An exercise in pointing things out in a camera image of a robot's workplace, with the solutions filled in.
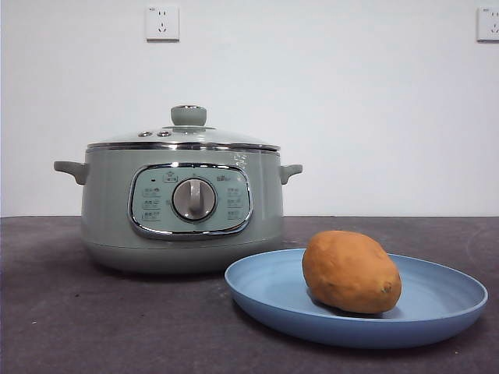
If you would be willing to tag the glass lid with green knob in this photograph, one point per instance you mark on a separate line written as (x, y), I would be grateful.
(188, 116)

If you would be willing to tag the brown potato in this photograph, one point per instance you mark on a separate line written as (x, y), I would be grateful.
(351, 272)

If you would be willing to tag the blue round plate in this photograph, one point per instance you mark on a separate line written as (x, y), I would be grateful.
(269, 288)

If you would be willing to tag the sage green electric steamer pot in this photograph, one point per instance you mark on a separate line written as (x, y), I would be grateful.
(109, 222)

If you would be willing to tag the white wall socket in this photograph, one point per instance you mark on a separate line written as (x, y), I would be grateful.
(489, 24)
(162, 23)

